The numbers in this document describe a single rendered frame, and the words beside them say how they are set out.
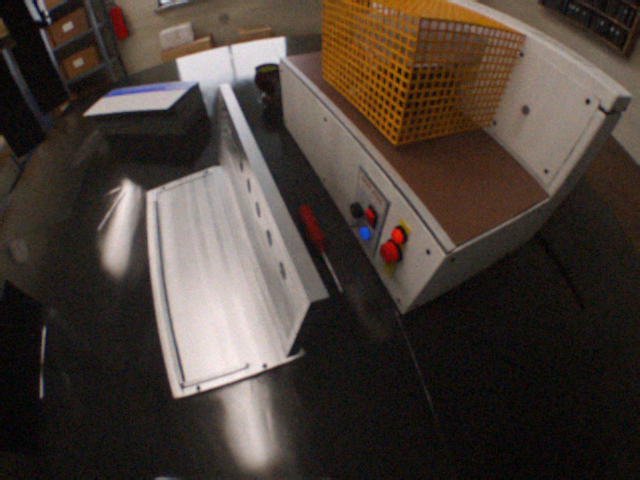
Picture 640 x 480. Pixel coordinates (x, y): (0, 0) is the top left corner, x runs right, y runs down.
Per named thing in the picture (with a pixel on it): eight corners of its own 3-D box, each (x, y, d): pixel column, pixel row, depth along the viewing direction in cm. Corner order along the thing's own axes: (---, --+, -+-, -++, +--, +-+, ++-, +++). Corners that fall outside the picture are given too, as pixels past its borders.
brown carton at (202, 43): (169, 62, 275) (164, 44, 254) (215, 50, 284) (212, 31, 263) (164, 73, 254) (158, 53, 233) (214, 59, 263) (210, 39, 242)
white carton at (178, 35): (166, 44, 252) (162, 28, 234) (195, 36, 258) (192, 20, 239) (162, 51, 237) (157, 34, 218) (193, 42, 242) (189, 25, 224)
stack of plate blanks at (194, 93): (101, 134, 76) (89, 110, 67) (123, 112, 83) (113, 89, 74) (185, 134, 71) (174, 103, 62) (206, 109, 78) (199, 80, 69)
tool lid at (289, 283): (219, 83, 45) (228, 83, 46) (218, 163, 59) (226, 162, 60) (310, 302, 23) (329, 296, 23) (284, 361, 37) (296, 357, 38)
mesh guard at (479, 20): (321, 76, 45) (321, -14, 32) (411, 66, 50) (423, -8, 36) (395, 146, 34) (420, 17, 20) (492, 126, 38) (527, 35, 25)
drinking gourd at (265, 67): (259, 93, 83) (254, 63, 73) (285, 92, 83) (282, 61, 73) (254, 106, 78) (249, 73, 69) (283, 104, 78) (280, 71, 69)
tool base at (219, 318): (151, 198, 58) (144, 188, 55) (233, 168, 62) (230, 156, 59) (180, 399, 35) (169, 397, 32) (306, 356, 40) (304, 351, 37)
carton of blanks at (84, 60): (70, 78, 209) (62, 61, 188) (75, 73, 218) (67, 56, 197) (98, 65, 216) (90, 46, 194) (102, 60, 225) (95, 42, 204)
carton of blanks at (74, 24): (56, 46, 170) (48, 26, 147) (62, 42, 179) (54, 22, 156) (85, 30, 177) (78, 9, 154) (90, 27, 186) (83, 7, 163)
